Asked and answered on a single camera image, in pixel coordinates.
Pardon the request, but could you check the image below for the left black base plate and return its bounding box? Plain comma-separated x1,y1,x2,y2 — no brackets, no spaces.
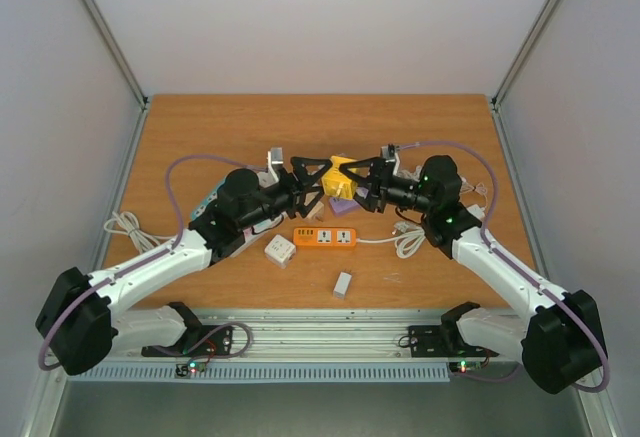
141,325,233,357

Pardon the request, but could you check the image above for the teal power strip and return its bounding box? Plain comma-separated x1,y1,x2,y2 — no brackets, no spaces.
190,180,224,220

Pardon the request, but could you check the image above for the circuit board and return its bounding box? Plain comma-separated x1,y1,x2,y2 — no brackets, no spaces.
450,360,484,374
175,362,207,378

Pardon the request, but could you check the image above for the white wall charger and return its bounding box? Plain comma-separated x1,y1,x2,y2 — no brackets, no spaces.
333,271,352,300

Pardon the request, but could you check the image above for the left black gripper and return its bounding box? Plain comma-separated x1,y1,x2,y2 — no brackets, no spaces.
240,158,334,232

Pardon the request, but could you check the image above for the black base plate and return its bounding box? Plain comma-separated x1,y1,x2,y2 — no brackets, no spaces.
141,325,233,357
407,325,497,359

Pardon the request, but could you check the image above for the yellow cube socket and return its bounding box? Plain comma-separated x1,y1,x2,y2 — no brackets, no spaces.
321,155,357,200

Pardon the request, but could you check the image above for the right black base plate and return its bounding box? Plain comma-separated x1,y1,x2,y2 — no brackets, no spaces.
407,325,497,359

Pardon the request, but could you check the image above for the white cube socket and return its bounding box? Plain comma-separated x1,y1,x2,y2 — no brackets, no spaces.
264,235,297,269

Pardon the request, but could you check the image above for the beige cube socket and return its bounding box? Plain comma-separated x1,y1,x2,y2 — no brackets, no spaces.
304,200,325,222

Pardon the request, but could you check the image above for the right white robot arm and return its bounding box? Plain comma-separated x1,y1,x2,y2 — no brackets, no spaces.
339,153,610,394

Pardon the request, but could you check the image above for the orange power strip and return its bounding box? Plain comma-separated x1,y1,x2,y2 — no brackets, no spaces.
293,227,357,249

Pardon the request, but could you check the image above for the grey slotted cable duct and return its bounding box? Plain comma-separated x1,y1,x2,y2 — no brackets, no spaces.
72,362,450,384

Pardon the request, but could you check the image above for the long white power strip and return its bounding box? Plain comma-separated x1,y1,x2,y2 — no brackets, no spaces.
219,217,283,258

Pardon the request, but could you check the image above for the purple power strip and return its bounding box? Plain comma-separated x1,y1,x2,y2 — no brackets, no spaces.
328,197,362,217

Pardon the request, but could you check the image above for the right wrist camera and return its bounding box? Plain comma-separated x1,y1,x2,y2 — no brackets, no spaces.
380,143,401,176

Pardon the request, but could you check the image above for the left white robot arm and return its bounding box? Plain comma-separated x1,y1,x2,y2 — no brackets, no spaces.
35,156,332,375

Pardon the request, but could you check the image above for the right circuit board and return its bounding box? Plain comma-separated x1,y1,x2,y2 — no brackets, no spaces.
450,360,484,374

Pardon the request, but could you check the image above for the orange strip white cord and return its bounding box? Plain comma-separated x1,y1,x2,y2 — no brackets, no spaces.
355,224,431,260

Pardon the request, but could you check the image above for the left circuit board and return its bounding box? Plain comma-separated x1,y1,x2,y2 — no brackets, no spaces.
175,362,207,378

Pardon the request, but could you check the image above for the aluminium rail frame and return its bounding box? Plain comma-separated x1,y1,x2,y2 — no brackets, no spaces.
44,309,596,363

